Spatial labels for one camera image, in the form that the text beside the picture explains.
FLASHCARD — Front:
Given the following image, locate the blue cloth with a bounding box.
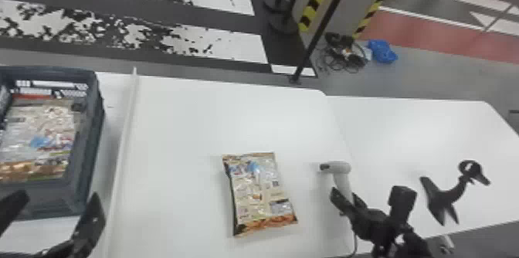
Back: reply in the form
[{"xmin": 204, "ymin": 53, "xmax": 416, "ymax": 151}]
[{"xmin": 366, "ymin": 39, "xmax": 399, "ymax": 65}]

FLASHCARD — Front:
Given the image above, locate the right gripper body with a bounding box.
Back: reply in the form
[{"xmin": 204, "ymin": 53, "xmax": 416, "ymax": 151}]
[{"xmin": 351, "ymin": 206, "xmax": 402, "ymax": 250}]

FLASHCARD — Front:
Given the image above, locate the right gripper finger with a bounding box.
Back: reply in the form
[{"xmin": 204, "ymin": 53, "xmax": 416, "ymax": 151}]
[
  {"xmin": 329, "ymin": 186, "xmax": 356, "ymax": 223},
  {"xmin": 351, "ymin": 192, "xmax": 369, "ymax": 217}
]

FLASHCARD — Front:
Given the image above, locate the blue basket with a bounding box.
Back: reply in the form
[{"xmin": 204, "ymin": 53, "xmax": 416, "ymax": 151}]
[{"xmin": 0, "ymin": 65, "xmax": 106, "ymax": 221}]

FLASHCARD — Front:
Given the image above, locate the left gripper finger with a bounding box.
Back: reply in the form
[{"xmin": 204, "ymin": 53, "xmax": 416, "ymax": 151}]
[{"xmin": 71, "ymin": 192, "xmax": 107, "ymax": 258}]

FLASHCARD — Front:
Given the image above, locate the hand scanner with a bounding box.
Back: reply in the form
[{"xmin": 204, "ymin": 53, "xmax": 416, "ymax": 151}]
[{"xmin": 318, "ymin": 161, "xmax": 357, "ymax": 211}]

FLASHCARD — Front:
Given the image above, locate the black stand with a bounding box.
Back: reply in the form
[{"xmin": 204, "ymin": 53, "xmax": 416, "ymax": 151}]
[{"xmin": 419, "ymin": 159, "xmax": 492, "ymax": 227}]

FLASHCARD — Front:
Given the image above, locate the black cable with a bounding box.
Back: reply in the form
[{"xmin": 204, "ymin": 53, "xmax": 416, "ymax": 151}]
[{"xmin": 314, "ymin": 31, "xmax": 369, "ymax": 75}]

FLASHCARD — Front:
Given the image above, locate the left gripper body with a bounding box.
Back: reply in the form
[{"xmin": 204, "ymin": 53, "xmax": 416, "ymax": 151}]
[{"xmin": 39, "ymin": 238, "xmax": 76, "ymax": 258}]

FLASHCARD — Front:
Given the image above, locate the brown cereal bag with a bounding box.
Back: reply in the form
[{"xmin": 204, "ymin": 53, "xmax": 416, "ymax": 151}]
[
  {"xmin": 0, "ymin": 96, "xmax": 79, "ymax": 183},
  {"xmin": 221, "ymin": 151, "xmax": 299, "ymax": 238}
]

